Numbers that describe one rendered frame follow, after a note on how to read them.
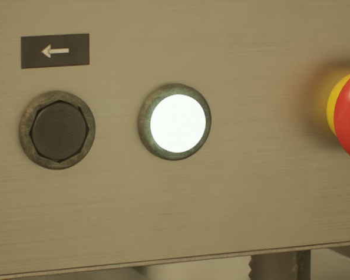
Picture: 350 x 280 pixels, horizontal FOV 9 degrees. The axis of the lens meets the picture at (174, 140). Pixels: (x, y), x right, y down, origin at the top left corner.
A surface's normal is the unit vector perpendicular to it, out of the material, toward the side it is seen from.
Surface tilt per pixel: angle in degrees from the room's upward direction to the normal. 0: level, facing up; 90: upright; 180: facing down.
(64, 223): 90
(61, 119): 90
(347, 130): 98
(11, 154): 90
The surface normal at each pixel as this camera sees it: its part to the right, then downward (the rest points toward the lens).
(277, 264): 0.18, -0.38
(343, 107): -0.33, 0.04
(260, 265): -0.46, -0.40
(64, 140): 0.40, 0.16
